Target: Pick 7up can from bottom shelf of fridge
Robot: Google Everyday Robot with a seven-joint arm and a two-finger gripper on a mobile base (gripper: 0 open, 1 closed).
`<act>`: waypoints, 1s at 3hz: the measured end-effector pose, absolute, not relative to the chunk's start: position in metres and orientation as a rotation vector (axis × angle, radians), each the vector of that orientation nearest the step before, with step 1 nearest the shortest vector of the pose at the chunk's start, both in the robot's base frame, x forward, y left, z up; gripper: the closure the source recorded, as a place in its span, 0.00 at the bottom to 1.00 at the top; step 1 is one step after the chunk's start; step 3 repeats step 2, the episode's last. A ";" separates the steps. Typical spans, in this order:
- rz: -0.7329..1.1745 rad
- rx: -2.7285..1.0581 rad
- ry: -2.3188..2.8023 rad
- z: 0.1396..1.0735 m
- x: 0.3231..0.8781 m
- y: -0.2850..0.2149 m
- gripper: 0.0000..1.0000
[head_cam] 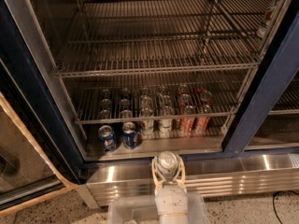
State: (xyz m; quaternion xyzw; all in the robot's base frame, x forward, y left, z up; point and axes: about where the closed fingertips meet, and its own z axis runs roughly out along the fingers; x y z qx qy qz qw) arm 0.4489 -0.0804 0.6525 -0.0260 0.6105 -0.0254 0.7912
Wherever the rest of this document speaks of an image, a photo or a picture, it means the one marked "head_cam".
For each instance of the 7up can behind picked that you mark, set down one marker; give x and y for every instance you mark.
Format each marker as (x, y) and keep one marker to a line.
(165, 122)

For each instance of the blue pepsi can right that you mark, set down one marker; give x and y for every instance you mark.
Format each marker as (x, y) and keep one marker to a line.
(129, 135)

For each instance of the upper wire shelf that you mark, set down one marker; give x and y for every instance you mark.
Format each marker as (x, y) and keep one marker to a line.
(162, 36)

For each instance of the red cola can left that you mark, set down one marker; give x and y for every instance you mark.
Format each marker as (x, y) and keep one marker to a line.
(187, 120)

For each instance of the clear plastic bin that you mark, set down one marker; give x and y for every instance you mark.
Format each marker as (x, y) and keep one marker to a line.
(143, 210)

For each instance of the glass fridge door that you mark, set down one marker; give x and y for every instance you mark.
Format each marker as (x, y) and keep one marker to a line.
(29, 172)

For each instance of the blue fridge centre post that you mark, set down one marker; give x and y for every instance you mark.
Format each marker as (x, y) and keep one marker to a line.
(276, 79)

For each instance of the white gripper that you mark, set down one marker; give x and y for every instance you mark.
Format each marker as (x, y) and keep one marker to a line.
(171, 200)

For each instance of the middle wire shelf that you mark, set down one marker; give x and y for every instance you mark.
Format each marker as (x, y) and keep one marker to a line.
(142, 97)

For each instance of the wire shelf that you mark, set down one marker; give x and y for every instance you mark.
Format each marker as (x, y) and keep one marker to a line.
(142, 97)
(162, 36)

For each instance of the bottle on upper shelf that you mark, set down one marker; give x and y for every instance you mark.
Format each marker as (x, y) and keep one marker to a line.
(267, 17)

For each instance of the red cola can right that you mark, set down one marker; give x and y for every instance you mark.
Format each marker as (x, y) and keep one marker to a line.
(201, 123)

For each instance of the blue pepsi can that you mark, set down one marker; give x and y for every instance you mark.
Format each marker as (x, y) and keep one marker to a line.
(106, 137)
(129, 135)

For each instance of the blue pepsi can left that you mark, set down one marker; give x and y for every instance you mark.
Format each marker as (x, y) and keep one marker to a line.
(106, 137)

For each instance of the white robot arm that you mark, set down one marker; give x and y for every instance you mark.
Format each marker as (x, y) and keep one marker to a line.
(170, 191)

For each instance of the red cola can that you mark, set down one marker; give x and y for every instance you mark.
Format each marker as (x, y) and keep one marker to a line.
(201, 123)
(187, 120)

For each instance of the steel fridge base grille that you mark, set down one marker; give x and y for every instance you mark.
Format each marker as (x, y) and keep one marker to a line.
(210, 178)

